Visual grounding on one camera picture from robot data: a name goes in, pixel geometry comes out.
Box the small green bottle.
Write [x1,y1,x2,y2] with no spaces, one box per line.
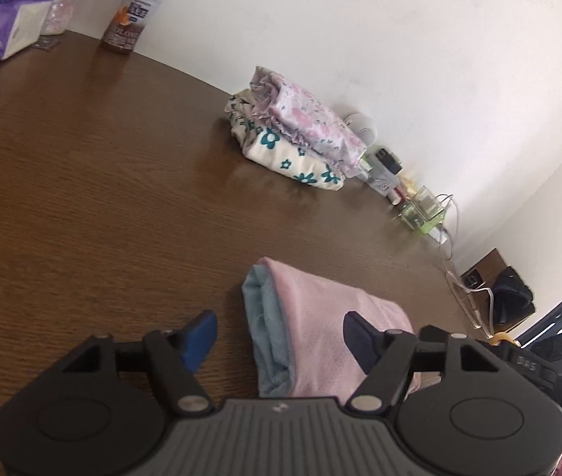
[410,218,447,240]

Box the black bag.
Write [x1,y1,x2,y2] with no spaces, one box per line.
[491,267,534,315]

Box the folded white teal-flower cloth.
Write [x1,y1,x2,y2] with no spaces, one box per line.
[225,88,346,192]

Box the white robot-shaped speaker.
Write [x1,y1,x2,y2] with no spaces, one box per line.
[343,113,378,147]

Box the folded pink floral cloth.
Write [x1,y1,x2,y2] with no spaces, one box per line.
[249,65,368,178]

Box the tea bottle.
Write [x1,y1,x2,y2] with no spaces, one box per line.
[101,0,186,54]

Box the pink blue purple mesh shirt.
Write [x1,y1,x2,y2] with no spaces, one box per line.
[241,257,435,400]

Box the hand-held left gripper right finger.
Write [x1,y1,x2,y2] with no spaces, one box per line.
[343,310,504,415]

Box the brown cardboard box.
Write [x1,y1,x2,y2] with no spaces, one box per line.
[461,248,537,334]

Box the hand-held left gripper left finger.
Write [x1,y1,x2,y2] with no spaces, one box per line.
[62,310,219,415]

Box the white cable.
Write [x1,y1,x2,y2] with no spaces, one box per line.
[434,193,497,330]

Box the black curved frame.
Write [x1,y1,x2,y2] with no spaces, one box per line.
[516,268,562,348]

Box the clear glass cup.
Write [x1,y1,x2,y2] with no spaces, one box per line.
[400,186,445,231]

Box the small black box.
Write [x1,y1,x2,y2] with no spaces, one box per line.
[374,148,403,174]

